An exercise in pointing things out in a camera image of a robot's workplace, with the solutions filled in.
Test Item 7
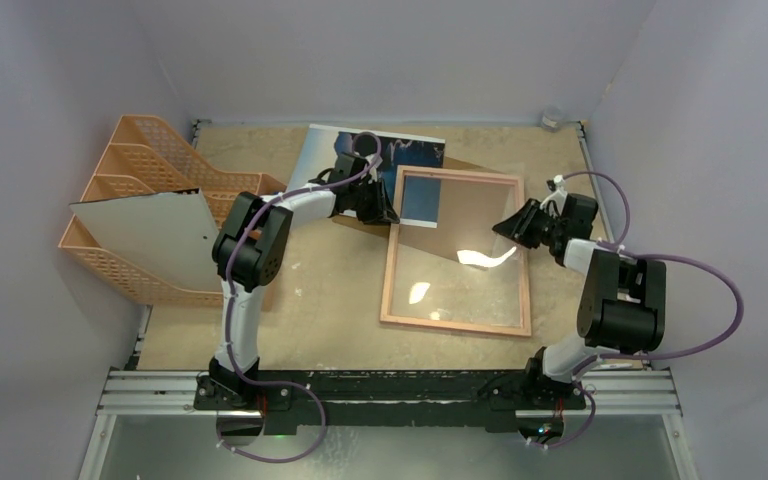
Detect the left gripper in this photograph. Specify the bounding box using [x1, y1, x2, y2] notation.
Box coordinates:
[349, 179, 398, 226]

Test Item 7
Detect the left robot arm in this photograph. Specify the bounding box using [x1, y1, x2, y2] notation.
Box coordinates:
[208, 153, 400, 409]

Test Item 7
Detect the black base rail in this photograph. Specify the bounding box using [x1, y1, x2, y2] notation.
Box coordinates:
[193, 368, 586, 435]

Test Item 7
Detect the clear acrylic sheet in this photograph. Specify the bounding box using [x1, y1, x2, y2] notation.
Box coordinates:
[390, 173, 523, 327]

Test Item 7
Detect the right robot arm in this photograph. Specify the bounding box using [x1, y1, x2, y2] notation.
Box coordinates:
[492, 193, 667, 407]

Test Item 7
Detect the orange plastic file organizer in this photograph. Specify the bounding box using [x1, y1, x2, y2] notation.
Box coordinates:
[58, 115, 286, 307]

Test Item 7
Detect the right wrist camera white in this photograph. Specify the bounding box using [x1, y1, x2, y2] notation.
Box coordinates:
[541, 175, 568, 211]

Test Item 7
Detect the brown cardboard backing board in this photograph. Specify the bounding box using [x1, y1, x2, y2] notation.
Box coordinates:
[332, 166, 524, 269]

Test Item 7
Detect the pink wooden photo frame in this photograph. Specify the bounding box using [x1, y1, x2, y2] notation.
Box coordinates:
[379, 165, 533, 339]

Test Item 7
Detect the small clear jar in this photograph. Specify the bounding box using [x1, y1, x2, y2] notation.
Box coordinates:
[540, 105, 565, 132]

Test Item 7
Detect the white sheet in organizer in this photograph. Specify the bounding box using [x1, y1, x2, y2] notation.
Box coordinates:
[70, 188, 221, 293]

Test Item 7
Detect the ocean cliff photo print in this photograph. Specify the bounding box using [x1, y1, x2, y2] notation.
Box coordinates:
[287, 124, 445, 228]

